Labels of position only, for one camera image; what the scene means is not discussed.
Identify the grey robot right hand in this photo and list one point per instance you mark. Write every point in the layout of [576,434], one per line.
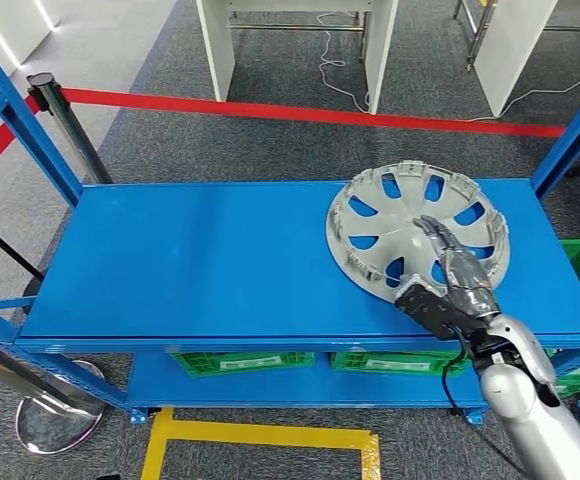
[465,278]

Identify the grey plastic wheel hubcap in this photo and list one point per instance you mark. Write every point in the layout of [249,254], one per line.
[385,218]

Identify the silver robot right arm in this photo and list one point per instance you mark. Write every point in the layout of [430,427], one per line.
[525,404]

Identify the blue metal shelf rack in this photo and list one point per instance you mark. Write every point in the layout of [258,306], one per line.
[195,265]

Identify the white desk panel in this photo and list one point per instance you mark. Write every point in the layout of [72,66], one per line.
[510,53]

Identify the small black block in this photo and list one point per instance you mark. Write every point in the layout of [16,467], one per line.
[107,476]

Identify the chrome stanchion with round base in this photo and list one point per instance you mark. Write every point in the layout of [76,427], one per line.
[60,424]

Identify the dark round stanchion base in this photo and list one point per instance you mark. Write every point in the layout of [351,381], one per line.
[33,295]

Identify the black barrier belt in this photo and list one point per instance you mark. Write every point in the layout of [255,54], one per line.
[5,248]

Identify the white plinth with light strip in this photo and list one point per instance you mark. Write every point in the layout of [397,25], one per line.
[0,26]

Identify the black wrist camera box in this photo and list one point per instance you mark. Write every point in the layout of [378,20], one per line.
[430,311]

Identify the metal frame leg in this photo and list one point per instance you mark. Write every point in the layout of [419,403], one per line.
[480,33]

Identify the white desk with metal rail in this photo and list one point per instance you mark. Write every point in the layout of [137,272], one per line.
[377,53]

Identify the chrome stanchion post black cap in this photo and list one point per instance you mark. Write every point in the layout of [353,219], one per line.
[73,129]

